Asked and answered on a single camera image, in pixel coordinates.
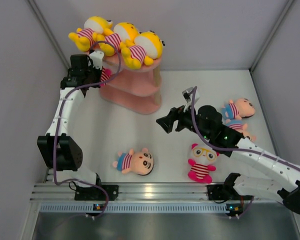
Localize boy doll black hair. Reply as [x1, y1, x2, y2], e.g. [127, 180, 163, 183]
[112, 148, 155, 176]

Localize aluminium corner post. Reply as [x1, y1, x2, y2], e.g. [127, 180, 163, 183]
[25, 0, 70, 70]
[249, 0, 297, 75]

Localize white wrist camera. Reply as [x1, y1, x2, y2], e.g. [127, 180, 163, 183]
[89, 49, 105, 70]
[182, 87, 200, 103]

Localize pink three-tier toy shelf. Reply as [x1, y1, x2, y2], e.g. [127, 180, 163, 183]
[99, 58, 162, 115]

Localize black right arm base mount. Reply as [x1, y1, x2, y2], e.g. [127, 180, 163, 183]
[206, 173, 241, 203]

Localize aluminium corner post right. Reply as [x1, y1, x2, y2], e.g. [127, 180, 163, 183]
[249, 0, 297, 75]

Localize yellow frog plush toy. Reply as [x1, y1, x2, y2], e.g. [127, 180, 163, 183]
[97, 22, 141, 57]

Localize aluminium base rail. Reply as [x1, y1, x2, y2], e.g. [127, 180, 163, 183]
[29, 181, 266, 202]

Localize aluminium corner post left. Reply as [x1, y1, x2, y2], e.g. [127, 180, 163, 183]
[25, 0, 70, 70]

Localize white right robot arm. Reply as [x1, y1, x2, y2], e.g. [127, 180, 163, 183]
[156, 105, 300, 215]

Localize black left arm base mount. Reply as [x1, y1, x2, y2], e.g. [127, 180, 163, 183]
[74, 184, 119, 201]

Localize white pink bear plush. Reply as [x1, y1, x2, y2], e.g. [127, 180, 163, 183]
[100, 67, 112, 86]
[187, 143, 220, 184]

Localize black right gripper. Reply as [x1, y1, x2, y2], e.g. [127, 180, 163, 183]
[157, 100, 213, 140]

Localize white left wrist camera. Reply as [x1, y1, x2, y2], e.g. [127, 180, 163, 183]
[89, 49, 105, 70]

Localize grey slotted cable duct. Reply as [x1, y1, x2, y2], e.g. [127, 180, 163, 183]
[40, 202, 242, 214]

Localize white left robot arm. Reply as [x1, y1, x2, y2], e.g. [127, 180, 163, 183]
[37, 50, 104, 200]

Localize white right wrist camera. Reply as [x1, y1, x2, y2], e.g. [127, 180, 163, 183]
[182, 87, 200, 103]

